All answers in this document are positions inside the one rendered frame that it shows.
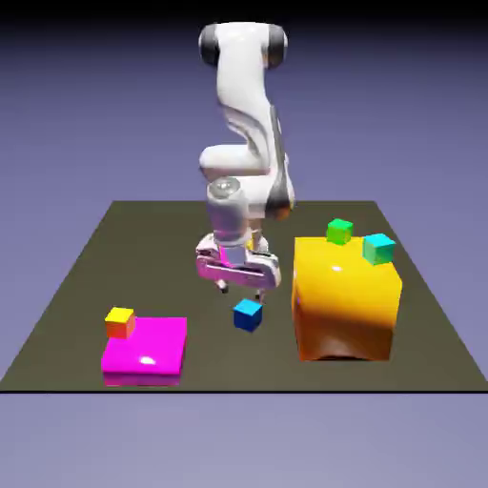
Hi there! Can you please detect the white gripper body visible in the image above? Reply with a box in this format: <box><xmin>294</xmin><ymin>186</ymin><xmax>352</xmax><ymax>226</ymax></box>
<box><xmin>194</xmin><ymin>254</ymin><xmax>282</xmax><ymax>290</ymax></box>

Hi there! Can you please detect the small blue cube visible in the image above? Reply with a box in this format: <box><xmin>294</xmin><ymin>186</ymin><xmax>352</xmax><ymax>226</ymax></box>
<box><xmin>233</xmin><ymin>297</ymin><xmax>264</xmax><ymax>333</ymax></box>

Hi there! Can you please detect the small green cube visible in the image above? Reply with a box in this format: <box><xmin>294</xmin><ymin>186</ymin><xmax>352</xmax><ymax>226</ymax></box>
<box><xmin>326</xmin><ymin>217</ymin><xmax>355</xmax><ymax>246</ymax></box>

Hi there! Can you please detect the small yellow cube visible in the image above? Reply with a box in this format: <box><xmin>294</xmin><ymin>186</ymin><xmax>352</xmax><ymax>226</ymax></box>
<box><xmin>104</xmin><ymin>306</ymin><xmax>137</xmax><ymax>340</ymax></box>

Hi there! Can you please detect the small cyan cube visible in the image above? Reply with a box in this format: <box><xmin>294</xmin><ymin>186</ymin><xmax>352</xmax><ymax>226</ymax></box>
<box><xmin>361</xmin><ymin>233</ymin><xmax>397</xmax><ymax>266</ymax></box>

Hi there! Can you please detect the large orange box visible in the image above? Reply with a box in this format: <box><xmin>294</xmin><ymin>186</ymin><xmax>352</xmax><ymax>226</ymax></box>
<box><xmin>292</xmin><ymin>235</ymin><xmax>404</xmax><ymax>362</ymax></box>

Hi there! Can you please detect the large magenta box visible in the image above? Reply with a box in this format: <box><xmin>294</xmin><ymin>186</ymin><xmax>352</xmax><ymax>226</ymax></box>
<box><xmin>100</xmin><ymin>316</ymin><xmax>189</xmax><ymax>387</ymax></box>

